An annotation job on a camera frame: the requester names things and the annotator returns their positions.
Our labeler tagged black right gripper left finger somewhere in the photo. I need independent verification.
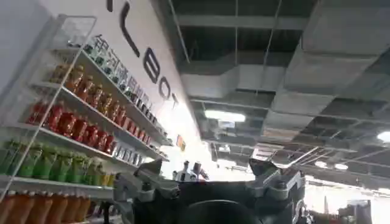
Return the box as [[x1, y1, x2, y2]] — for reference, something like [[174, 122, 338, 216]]
[[113, 158, 181, 214]]

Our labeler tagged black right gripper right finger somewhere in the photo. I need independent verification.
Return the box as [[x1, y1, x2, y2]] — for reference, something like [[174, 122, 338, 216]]
[[248, 158, 306, 211]]

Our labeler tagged grey device with dark knobs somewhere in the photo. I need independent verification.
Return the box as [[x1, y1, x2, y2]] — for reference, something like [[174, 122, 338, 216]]
[[171, 160, 210, 183]]

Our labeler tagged dark grey cabinet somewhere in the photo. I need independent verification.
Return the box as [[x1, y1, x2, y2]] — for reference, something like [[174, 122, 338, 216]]
[[337, 199, 373, 224]]

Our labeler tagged white shelf rack with bottles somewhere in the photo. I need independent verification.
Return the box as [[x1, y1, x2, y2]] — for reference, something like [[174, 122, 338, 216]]
[[0, 13, 174, 224]]

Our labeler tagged long rectangular ceiling lamp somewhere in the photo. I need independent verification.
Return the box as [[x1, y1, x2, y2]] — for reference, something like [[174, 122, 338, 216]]
[[204, 109, 247, 123]]

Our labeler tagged small orange wall sign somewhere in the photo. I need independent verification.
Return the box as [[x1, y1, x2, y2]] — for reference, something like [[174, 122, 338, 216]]
[[175, 134, 187, 152]]

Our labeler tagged silver ventilation duct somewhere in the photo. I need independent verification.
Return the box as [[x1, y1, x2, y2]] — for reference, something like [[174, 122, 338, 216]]
[[178, 0, 390, 122]]

